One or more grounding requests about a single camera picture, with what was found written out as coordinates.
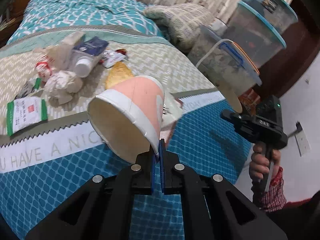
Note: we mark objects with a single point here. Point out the red checked sleeve forearm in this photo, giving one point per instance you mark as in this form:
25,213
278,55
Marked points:
275,199

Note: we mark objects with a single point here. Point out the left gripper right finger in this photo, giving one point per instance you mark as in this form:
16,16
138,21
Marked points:
212,207

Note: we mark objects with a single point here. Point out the white wall socket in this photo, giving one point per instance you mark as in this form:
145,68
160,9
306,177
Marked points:
301,140

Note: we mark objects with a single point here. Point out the clear plastic tea bottle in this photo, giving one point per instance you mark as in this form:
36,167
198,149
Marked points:
82,56

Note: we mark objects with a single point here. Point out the yellow red cardboard box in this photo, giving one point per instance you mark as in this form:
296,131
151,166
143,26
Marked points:
172,112

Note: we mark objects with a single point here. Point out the clear storage box blue handle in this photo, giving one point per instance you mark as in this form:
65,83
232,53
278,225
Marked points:
222,60

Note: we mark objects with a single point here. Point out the grey patterned pillow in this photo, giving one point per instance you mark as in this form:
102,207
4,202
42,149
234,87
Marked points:
182,21

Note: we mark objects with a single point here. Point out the pink white paper cup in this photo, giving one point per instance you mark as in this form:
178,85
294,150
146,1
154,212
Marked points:
128,116

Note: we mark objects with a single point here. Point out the red white snack wrapper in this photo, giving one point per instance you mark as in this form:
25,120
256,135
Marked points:
111,57

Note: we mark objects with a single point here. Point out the orange snack package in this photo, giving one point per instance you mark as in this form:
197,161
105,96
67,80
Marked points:
250,99

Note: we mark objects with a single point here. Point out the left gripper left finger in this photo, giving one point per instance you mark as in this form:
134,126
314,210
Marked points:
102,207

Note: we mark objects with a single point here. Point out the white tissue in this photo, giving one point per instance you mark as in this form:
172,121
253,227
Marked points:
62,85

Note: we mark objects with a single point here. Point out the beige round trash bin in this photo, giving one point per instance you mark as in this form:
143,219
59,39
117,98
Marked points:
231,97

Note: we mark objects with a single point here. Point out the green white sachet packet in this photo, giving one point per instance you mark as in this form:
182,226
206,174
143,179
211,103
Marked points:
25,112

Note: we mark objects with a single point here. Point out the upper clear storage box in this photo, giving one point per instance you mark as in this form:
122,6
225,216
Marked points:
257,25

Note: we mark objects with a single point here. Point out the teal white patterned quilt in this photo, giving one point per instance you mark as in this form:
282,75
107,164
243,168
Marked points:
41,15

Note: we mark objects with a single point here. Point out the person's right hand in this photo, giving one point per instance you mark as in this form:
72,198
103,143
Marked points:
259,164

